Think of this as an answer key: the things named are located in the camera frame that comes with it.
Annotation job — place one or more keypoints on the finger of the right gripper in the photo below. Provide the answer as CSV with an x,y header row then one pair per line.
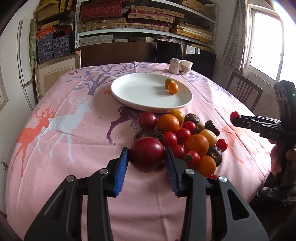
x,y
252,127
262,119

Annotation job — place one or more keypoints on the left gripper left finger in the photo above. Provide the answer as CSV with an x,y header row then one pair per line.
x,y
61,216

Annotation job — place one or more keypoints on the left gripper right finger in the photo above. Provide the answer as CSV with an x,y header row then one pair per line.
x,y
232,217

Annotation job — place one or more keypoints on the red cherry tomato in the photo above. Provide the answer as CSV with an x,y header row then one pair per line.
x,y
233,115

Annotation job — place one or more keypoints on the small orange kumquat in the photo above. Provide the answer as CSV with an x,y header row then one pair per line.
x,y
173,88

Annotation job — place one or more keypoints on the large orange mandarin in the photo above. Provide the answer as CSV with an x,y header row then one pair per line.
x,y
168,123

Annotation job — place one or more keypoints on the yellow-orange round fruit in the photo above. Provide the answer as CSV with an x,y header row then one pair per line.
x,y
168,81

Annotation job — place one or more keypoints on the dark red plum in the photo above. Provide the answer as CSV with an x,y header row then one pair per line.
x,y
146,154

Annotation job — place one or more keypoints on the person's right hand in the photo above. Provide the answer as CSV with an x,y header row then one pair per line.
x,y
275,156

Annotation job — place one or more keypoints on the dark wooden chair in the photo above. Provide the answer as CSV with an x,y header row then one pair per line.
x,y
244,89

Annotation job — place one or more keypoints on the white paper cup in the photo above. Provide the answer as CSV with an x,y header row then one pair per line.
x,y
186,67

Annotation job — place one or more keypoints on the pink printed tablecloth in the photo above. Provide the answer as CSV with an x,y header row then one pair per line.
x,y
79,126

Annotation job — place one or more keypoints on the white drink can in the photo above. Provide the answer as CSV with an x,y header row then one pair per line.
x,y
175,66

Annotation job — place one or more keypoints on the white metal shelf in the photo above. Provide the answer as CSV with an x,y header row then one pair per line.
x,y
185,21

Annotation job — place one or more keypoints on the white round plate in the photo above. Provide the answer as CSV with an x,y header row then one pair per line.
x,y
147,92

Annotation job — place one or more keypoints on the framed picture leaning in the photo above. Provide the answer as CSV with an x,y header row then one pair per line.
x,y
47,73

